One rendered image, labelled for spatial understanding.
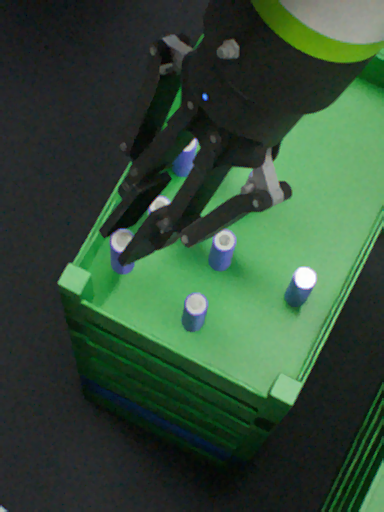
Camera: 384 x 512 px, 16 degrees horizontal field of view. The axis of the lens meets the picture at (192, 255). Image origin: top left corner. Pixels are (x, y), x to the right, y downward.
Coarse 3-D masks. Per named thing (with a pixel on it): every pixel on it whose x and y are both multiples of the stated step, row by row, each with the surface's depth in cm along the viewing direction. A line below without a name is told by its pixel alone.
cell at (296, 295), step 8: (296, 272) 103; (304, 272) 103; (312, 272) 103; (296, 280) 103; (304, 280) 103; (312, 280) 103; (288, 288) 106; (296, 288) 104; (304, 288) 103; (288, 296) 107; (296, 296) 106; (304, 296) 105; (296, 304) 108
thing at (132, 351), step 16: (80, 320) 110; (96, 336) 114; (112, 336) 111; (128, 352) 113; (144, 352) 111; (160, 368) 112; (176, 368) 110; (192, 384) 112; (208, 384) 110; (208, 400) 115; (224, 400) 111; (240, 400) 110; (240, 416) 115; (256, 416) 111; (272, 416) 107
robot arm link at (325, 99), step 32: (224, 0) 72; (224, 32) 72; (256, 32) 70; (224, 64) 73; (256, 64) 72; (288, 64) 71; (320, 64) 70; (352, 64) 71; (256, 96) 73; (288, 96) 73; (320, 96) 73
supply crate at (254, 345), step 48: (288, 144) 113; (336, 144) 113; (240, 192) 111; (336, 192) 112; (96, 240) 106; (240, 240) 110; (288, 240) 111; (336, 240) 111; (96, 288) 109; (144, 288) 109; (192, 288) 109; (240, 288) 109; (336, 288) 110; (144, 336) 103; (192, 336) 108; (240, 336) 108; (288, 336) 109; (240, 384) 102; (288, 384) 100
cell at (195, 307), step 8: (192, 296) 103; (200, 296) 103; (184, 304) 103; (192, 304) 102; (200, 304) 102; (184, 312) 104; (192, 312) 102; (200, 312) 102; (184, 320) 106; (192, 320) 104; (200, 320) 104; (192, 328) 107; (200, 328) 108
